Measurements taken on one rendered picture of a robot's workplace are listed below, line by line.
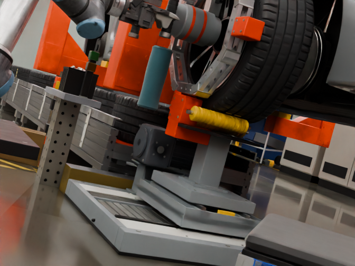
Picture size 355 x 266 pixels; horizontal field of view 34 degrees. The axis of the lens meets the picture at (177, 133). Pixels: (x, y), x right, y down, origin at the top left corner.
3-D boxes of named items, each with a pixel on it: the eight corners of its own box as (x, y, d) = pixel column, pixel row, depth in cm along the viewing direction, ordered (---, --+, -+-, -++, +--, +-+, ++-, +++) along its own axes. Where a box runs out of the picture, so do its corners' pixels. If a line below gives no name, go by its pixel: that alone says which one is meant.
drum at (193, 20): (217, 49, 229) (226, 15, 229) (169, 33, 220) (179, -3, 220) (202, 48, 242) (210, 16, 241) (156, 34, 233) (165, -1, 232)
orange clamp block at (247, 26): (247, 41, 212) (260, 41, 203) (229, 35, 208) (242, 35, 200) (252, 22, 211) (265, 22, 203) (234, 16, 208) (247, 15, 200)
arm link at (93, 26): (65, 25, 183) (66, -2, 190) (87, 46, 191) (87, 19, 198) (90, 12, 179) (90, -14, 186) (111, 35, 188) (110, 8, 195)
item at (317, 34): (296, 110, 247) (334, 44, 234) (281, 105, 244) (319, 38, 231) (267, 76, 273) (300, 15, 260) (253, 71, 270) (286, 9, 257)
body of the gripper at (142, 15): (146, 29, 210) (115, 19, 205) (151, 6, 209) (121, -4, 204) (153, 29, 203) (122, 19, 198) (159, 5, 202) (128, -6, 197)
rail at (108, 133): (118, 164, 284) (130, 121, 283) (101, 161, 280) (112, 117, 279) (31, 109, 507) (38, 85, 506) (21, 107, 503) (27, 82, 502)
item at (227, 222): (259, 243, 229) (266, 219, 229) (179, 229, 214) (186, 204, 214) (204, 209, 275) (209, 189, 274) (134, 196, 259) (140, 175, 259)
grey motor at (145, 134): (213, 212, 273) (232, 141, 272) (132, 197, 255) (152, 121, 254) (196, 202, 290) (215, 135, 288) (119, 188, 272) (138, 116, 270)
